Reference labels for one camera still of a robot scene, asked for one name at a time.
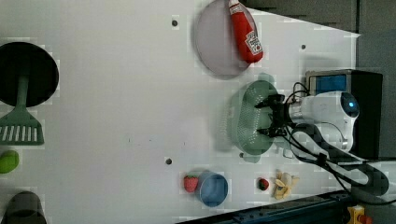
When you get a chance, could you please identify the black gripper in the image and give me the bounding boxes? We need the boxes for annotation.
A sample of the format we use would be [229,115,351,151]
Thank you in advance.
[255,94,293,138]

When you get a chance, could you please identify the green oval plastic strainer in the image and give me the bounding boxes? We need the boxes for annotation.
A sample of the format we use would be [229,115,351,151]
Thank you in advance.
[216,73,277,163]

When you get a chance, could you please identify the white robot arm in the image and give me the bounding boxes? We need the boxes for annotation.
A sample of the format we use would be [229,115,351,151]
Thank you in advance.
[255,91,395,198]

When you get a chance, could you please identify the light green mug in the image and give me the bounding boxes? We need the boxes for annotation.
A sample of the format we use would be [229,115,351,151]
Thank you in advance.
[274,137,294,159]

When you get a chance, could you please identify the peeled banana toy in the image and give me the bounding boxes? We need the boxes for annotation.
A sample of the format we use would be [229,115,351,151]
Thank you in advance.
[274,172,300,200]

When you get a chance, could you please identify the small red strawberry toy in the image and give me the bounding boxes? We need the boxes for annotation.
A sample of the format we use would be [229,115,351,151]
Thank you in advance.
[258,178,269,191]

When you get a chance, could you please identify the red ketchup bottle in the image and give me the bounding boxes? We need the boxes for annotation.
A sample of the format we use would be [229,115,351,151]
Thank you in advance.
[229,0,263,63]

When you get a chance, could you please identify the grey round plate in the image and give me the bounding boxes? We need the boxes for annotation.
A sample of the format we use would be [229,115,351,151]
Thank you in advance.
[194,0,258,77]

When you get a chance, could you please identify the blue cup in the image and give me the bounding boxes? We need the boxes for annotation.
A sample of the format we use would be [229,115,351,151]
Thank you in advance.
[195,171,229,207]

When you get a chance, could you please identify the silver black toaster oven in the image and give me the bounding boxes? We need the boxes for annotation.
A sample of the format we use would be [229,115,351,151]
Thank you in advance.
[305,69,383,160]

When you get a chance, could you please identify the yellow red emergency button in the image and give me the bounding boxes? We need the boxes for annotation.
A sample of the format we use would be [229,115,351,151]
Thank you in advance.
[347,205,373,224]

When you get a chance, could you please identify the green slotted spatula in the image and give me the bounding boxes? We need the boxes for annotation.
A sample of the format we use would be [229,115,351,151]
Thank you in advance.
[0,77,44,146]

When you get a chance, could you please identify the black round pan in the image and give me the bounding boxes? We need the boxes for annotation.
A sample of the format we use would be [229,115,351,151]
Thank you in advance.
[0,42,59,107]

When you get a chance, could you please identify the dark grey cup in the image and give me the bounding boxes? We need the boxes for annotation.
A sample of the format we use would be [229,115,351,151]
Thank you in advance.
[1,191,48,224]

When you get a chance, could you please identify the green round fruit toy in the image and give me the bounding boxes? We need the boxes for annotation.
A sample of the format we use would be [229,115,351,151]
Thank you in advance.
[0,150,20,174]

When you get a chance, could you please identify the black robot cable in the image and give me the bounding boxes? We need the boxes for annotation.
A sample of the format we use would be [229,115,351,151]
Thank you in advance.
[284,81,396,206]

